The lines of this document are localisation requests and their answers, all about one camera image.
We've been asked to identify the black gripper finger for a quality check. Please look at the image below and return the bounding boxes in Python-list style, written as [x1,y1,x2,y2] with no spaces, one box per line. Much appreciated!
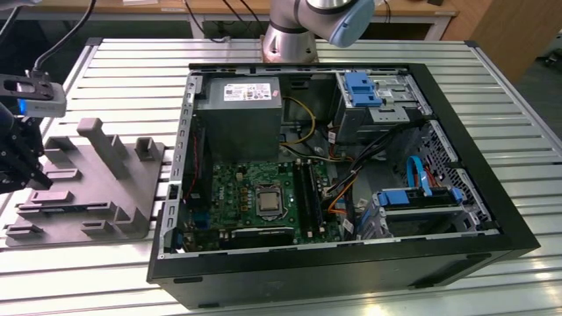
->
[0,171,30,195]
[22,154,54,191]

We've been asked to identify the grey plastic parts rack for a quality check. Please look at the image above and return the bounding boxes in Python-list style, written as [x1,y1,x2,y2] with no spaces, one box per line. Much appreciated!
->
[4,117,173,248]

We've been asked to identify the green motherboard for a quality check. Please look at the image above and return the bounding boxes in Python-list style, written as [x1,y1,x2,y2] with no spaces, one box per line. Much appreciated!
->
[183,159,348,246]

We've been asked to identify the grey power supply unit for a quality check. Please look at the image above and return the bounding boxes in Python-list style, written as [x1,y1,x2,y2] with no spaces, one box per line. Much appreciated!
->
[195,76,283,163]

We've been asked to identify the CPU socket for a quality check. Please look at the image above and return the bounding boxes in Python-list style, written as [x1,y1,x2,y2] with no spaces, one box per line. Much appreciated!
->
[253,184,289,221]

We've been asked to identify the silver CPU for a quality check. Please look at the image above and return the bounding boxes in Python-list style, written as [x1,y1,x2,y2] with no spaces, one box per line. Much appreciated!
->
[257,190,283,211]

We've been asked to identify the black graphics card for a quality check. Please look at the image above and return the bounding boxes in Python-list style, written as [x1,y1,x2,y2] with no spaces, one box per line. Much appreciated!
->
[219,225,295,250]

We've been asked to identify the black open PC case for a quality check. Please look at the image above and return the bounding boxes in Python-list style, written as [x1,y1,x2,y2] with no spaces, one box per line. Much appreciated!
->
[146,62,542,310]

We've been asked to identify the blue drive bay latch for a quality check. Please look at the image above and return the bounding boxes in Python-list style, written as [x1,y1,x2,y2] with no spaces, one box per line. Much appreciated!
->
[345,72,382,108]

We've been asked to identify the hard disk in blue carrier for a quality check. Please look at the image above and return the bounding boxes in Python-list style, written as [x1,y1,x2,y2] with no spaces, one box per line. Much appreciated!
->
[373,186,465,210]

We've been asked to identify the silver metal drive cage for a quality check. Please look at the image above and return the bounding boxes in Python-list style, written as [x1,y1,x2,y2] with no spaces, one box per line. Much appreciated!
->
[336,70,434,142]

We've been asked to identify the long wooden desk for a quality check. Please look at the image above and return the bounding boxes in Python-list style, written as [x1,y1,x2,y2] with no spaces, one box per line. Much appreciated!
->
[0,0,461,42]

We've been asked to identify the wooden cabinet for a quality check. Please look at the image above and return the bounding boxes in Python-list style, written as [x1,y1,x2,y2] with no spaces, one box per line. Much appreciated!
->
[444,0,562,83]

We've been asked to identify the thin red wire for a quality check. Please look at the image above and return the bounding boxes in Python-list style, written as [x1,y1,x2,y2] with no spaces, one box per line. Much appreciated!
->
[182,128,199,201]

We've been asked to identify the yellow wire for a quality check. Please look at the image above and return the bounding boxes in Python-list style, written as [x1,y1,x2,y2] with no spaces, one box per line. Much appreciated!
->
[281,95,317,145]

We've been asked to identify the orange wires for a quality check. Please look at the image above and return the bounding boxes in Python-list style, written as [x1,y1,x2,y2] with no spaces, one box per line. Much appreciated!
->
[328,184,353,217]

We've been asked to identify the black cable bundle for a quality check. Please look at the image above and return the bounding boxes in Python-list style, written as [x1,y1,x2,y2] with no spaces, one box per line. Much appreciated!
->
[325,120,428,196]

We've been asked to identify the blue flat data cable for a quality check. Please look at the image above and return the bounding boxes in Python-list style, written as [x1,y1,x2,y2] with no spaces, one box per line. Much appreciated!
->
[406,155,434,197]

